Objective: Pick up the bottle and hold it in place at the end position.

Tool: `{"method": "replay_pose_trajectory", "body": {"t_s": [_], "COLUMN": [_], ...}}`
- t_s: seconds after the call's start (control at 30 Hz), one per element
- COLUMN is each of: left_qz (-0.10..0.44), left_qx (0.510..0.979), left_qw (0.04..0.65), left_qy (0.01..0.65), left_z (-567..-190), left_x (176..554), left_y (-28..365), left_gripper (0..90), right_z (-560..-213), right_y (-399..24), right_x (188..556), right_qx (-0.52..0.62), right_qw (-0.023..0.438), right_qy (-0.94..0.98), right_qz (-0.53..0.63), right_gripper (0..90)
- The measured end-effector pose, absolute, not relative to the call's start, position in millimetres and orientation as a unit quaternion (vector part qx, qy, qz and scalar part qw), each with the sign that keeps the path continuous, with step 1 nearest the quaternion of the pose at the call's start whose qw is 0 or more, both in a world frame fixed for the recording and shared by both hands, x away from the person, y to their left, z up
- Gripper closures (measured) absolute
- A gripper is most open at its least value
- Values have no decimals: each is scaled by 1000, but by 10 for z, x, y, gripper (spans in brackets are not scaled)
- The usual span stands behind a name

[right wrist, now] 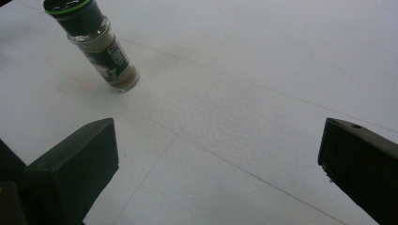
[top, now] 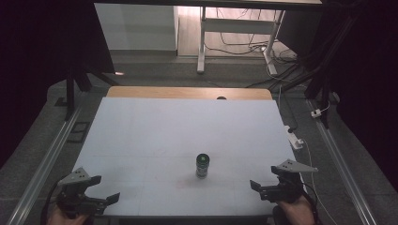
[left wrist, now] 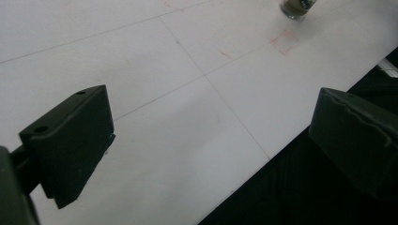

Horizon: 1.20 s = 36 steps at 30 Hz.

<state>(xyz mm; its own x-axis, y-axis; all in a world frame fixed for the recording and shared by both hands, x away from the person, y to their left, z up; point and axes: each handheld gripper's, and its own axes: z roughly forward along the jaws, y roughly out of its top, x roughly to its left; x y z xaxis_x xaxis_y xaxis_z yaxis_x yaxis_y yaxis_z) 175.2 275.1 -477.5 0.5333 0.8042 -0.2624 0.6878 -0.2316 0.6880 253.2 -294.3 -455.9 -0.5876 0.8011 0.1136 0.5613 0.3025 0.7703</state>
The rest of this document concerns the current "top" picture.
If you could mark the white power strip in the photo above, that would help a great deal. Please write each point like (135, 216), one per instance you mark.
(294, 141)

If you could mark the person's right hand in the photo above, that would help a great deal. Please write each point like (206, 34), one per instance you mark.
(295, 212)

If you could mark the white desk frame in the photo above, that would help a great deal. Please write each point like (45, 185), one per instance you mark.
(237, 25)

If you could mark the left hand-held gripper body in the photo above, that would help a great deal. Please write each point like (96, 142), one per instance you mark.
(73, 192)

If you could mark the black metal stand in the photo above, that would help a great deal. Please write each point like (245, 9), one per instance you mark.
(70, 93)
(316, 84)

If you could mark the small white adapter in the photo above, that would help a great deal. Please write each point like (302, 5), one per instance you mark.
(316, 113)

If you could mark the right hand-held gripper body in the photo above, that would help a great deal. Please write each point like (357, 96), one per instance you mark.
(286, 190)

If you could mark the person's left hand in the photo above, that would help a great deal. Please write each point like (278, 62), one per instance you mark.
(61, 218)

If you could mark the white table cover sheet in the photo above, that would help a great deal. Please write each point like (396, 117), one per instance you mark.
(156, 131)

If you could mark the aluminium floor rail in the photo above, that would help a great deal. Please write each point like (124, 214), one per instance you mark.
(47, 162)
(338, 162)

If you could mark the black curtain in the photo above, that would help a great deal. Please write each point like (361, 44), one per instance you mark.
(369, 78)
(37, 62)

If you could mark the white cabinet panel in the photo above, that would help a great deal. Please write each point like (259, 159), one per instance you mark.
(134, 28)

